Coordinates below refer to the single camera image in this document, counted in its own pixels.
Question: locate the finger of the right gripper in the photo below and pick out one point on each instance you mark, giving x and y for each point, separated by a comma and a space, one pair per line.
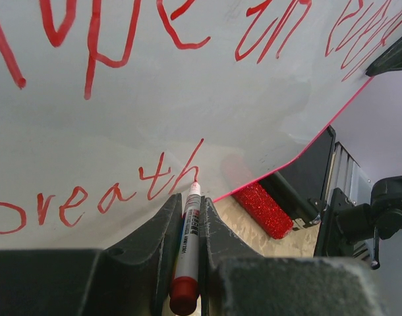
389, 61

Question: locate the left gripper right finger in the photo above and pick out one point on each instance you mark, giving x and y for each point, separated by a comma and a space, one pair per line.
236, 280

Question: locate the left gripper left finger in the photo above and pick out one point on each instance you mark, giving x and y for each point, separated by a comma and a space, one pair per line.
131, 277

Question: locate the red white marker pen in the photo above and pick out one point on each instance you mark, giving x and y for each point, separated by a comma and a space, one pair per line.
184, 287

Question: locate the pink framed whiteboard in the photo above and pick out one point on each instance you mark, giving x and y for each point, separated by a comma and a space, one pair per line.
108, 107

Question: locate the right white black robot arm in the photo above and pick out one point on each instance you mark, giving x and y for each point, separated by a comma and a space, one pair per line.
344, 225

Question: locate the red glitter microphone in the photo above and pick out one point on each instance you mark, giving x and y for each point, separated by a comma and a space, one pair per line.
264, 210

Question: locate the black ribbed case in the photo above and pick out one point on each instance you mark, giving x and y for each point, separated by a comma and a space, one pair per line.
300, 187

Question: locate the aluminium frame rail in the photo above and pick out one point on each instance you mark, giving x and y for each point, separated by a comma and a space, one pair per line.
347, 175

